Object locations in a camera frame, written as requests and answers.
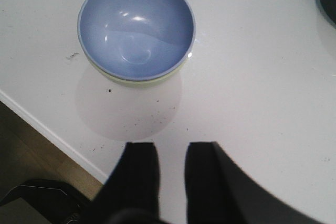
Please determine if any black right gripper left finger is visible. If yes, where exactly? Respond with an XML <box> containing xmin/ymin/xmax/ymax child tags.
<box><xmin>89</xmin><ymin>143</ymin><xmax>160</xmax><ymax>223</ymax></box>

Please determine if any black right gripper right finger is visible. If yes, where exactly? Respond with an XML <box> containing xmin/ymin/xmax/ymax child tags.
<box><xmin>185</xmin><ymin>142</ymin><xmax>335</xmax><ymax>223</ymax></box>

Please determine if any blue bowl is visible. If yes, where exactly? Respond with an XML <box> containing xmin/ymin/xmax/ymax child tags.
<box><xmin>77</xmin><ymin>0</ymin><xmax>195</xmax><ymax>81</ymax></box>

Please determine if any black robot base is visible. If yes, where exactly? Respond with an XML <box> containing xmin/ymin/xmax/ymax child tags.
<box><xmin>1</xmin><ymin>179</ymin><xmax>107</xmax><ymax>223</ymax></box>

